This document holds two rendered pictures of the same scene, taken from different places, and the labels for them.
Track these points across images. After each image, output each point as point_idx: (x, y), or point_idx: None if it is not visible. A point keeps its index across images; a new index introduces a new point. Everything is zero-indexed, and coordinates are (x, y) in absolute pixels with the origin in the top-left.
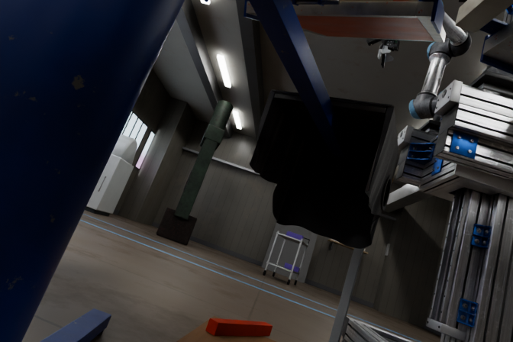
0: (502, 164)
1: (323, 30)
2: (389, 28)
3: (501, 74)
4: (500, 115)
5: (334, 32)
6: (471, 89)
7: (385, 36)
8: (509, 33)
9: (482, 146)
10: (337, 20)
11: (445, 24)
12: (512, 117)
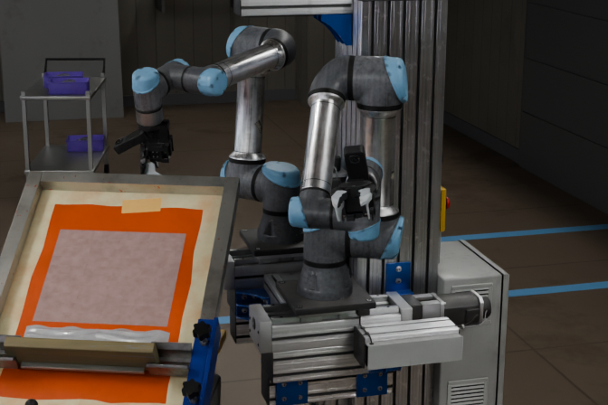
0: (342, 393)
1: (45, 272)
2: (152, 324)
3: (315, 308)
4: (326, 348)
5: (62, 249)
6: (284, 327)
7: (147, 230)
8: None
9: (315, 382)
10: (80, 380)
11: (240, 80)
12: (341, 344)
